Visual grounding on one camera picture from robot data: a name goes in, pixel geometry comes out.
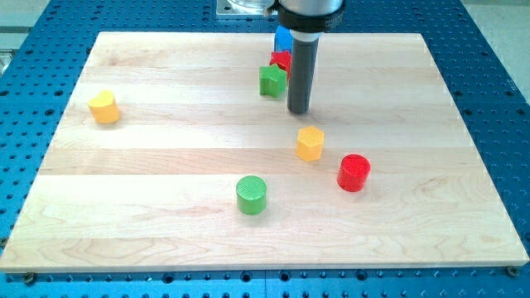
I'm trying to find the yellow hexagon block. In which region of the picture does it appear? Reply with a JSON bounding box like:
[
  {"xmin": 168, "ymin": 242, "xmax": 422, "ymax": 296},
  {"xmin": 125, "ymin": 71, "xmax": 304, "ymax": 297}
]
[{"xmin": 296, "ymin": 126, "xmax": 325, "ymax": 161}]

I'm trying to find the green cylinder block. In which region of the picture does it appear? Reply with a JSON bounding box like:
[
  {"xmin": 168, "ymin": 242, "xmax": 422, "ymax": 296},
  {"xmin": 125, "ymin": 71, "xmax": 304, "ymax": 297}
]
[{"xmin": 236, "ymin": 175, "xmax": 267, "ymax": 215}]

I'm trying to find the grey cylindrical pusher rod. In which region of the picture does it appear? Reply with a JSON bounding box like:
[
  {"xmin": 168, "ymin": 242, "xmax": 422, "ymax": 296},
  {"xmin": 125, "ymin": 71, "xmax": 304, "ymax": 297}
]
[{"xmin": 287, "ymin": 30, "xmax": 321, "ymax": 114}]

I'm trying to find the yellow heart block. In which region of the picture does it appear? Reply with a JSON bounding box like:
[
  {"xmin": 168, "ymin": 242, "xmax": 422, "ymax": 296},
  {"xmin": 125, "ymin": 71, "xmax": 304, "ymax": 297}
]
[{"xmin": 88, "ymin": 90, "xmax": 120, "ymax": 124}]

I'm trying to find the silver mounting plate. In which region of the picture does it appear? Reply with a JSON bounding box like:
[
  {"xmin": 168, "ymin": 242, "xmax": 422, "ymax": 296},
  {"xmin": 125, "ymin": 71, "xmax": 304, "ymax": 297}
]
[{"xmin": 215, "ymin": 0, "xmax": 275, "ymax": 19}]

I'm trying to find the red star block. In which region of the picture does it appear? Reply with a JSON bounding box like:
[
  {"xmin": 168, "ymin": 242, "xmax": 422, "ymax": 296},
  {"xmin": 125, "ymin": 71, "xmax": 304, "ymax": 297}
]
[{"xmin": 269, "ymin": 50, "xmax": 292, "ymax": 79}]

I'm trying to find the red cylinder block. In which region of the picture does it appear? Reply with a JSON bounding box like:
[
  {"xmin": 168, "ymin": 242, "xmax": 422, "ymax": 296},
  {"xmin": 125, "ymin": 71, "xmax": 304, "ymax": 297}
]
[{"xmin": 336, "ymin": 154, "xmax": 371, "ymax": 192}]

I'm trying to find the light wooden board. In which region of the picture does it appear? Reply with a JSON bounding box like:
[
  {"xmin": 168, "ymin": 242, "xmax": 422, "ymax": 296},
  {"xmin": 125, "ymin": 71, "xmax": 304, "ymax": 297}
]
[{"xmin": 1, "ymin": 32, "xmax": 528, "ymax": 272}]

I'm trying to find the blue block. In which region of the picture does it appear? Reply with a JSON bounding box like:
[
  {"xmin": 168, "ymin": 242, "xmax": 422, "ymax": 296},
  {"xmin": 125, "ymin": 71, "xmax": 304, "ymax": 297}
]
[{"xmin": 274, "ymin": 25, "xmax": 293, "ymax": 52}]

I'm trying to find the green star block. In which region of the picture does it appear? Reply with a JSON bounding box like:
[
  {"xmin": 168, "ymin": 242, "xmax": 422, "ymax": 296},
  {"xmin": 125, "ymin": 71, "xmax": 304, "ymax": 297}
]
[{"xmin": 259, "ymin": 64, "xmax": 287, "ymax": 98}]

